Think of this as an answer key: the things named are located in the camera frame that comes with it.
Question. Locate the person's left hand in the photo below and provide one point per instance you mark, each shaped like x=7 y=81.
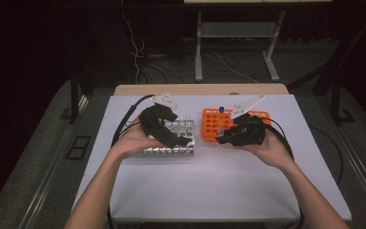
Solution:
x=130 y=141

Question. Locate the clear test tube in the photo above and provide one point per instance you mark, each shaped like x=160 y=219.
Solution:
x=191 y=122
x=184 y=122

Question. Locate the orange test tube rack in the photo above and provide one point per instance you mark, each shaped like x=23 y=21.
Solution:
x=211 y=124

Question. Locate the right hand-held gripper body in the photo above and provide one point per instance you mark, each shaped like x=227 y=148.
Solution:
x=252 y=132

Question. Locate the blue cap test tube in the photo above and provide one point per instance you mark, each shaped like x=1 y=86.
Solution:
x=221 y=110

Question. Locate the black stand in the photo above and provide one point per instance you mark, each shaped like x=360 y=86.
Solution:
x=336 y=95

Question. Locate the wooden table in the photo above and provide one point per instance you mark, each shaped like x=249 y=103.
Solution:
x=200 y=89

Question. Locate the person's right hand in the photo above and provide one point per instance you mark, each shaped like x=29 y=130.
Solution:
x=273 y=152

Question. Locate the clear test tube rack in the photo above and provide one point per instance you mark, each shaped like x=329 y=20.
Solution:
x=181 y=131

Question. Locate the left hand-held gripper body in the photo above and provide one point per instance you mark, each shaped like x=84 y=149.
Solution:
x=151 y=120

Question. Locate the white metal stand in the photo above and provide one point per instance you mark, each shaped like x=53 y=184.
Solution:
x=236 y=29

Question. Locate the orange cap test tube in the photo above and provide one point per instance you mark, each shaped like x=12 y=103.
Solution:
x=221 y=132

